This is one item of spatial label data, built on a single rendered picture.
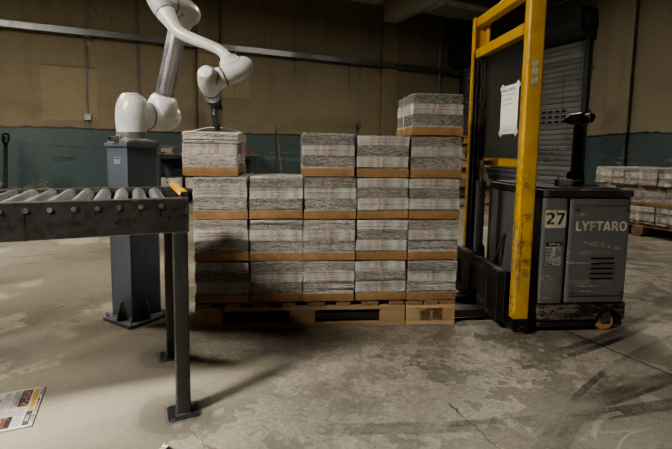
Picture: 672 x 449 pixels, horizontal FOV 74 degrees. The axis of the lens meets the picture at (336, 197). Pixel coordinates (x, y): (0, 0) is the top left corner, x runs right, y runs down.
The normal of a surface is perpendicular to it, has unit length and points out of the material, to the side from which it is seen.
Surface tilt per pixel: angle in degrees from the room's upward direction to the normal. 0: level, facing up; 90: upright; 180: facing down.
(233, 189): 90
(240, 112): 90
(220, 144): 95
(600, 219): 90
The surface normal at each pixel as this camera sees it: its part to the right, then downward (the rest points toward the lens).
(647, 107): -0.91, 0.03
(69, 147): 0.41, 0.10
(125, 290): -0.53, 0.07
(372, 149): 0.08, 0.11
